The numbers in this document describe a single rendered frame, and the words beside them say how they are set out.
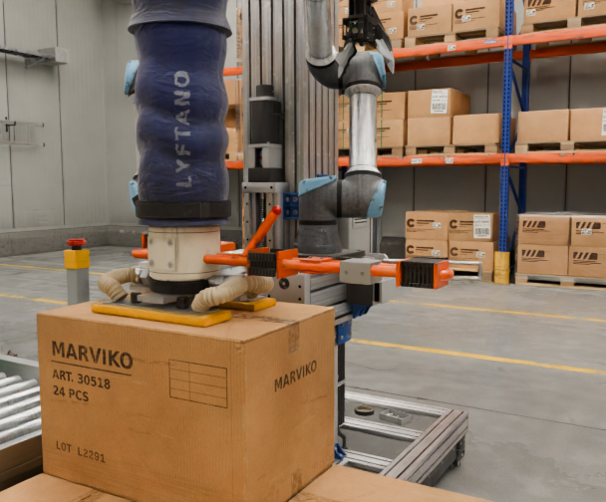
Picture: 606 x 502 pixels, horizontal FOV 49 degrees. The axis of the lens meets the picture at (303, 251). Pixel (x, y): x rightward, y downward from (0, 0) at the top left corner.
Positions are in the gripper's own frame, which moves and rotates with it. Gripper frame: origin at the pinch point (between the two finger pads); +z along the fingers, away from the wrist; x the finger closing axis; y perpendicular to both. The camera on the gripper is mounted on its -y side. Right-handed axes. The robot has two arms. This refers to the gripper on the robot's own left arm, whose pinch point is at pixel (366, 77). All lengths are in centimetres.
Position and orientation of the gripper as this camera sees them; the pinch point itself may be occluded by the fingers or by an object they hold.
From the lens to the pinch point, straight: 177.2
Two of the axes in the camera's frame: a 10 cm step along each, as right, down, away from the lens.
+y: -5.1, 0.9, -8.6
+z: 0.0, 10.0, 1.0
